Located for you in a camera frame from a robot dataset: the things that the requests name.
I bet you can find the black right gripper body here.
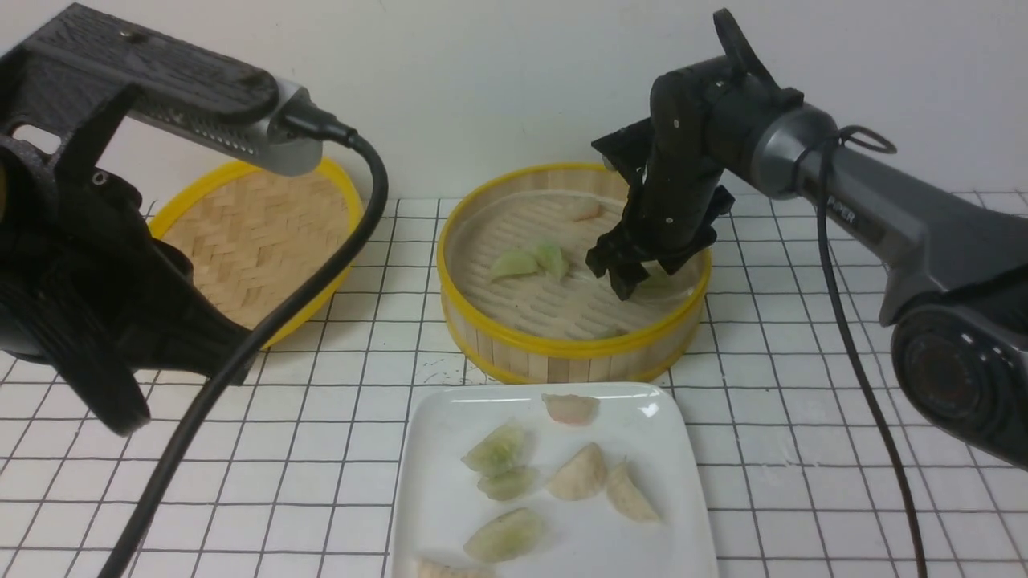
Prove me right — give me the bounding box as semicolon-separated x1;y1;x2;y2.
594;10;804;264

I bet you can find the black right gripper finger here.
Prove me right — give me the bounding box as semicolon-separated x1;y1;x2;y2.
609;245;683;301
586;228;643;279

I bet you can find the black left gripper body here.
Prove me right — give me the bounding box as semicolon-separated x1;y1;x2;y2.
2;3;279;436

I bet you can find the white dumpling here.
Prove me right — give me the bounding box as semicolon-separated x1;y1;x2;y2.
605;460;661;523

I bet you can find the large green dumpling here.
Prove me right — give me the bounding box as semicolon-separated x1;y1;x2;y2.
463;507;546;564

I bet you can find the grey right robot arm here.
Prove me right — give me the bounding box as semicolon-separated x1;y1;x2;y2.
586;10;1027;468

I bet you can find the pink dumpling on plate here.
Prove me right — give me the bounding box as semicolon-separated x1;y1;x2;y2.
542;393;601;427

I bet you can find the cream dumpling on plate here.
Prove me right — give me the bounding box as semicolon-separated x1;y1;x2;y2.
546;442;607;501

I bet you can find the green dumpling on plate upper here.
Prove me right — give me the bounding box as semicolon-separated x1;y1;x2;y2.
460;421;528;477

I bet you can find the green dumpling on plate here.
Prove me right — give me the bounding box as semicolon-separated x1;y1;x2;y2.
476;466;539;503
460;421;528;477

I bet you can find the white square plate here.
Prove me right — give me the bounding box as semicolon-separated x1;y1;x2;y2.
386;383;720;577

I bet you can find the green dumpling on plate lower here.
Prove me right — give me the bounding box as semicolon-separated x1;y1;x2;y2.
476;466;539;503

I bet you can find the cream dumpling plate front edge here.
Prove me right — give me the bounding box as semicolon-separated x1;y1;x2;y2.
416;557;495;578

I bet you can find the pink dumpling steamer back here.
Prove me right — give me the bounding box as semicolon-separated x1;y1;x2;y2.
565;197;605;222

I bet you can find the small green dumpling in steamer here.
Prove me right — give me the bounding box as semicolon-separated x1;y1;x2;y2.
535;242;570;282

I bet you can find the bamboo steamer basket yellow rim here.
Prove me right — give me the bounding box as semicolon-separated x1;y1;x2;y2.
436;162;712;384

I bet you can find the bamboo steamer lid yellow rim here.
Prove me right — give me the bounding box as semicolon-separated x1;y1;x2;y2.
149;158;364;329

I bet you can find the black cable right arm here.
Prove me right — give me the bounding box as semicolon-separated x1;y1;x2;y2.
791;124;928;578

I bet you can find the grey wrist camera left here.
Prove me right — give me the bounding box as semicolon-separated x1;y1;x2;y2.
129;77;323;177

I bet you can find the black camera cable left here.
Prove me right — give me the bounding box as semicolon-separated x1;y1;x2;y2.
96;112;390;578

